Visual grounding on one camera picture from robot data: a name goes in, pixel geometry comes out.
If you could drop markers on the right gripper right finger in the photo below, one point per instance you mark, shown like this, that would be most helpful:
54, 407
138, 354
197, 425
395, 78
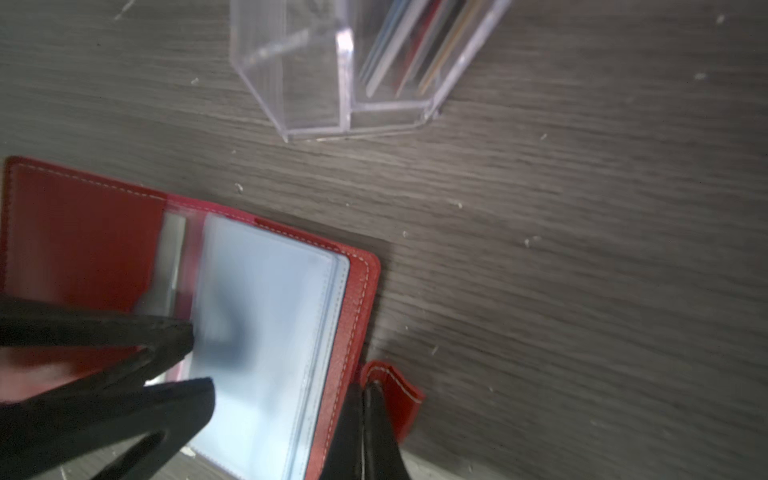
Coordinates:
381, 454

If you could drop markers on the red leather card holder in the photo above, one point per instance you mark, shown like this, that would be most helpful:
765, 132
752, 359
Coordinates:
279, 315

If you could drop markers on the clear acrylic card box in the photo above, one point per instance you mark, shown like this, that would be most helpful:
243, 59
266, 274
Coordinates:
340, 69

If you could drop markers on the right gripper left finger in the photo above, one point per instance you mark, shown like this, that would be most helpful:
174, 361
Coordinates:
344, 458

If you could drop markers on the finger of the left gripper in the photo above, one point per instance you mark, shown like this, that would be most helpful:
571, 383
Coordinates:
54, 351
44, 433

